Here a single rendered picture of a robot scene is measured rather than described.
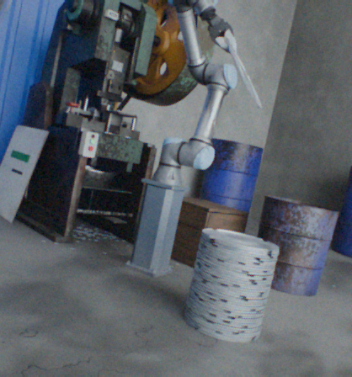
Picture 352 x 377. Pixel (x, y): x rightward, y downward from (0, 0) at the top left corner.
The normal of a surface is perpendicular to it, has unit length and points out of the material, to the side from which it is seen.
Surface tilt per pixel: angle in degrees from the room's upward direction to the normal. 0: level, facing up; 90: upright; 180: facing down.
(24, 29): 90
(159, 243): 90
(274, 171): 90
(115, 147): 90
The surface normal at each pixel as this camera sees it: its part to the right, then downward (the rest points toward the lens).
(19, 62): 0.66, 0.18
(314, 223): 0.18, 0.15
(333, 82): -0.73, -0.11
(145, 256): -0.48, -0.04
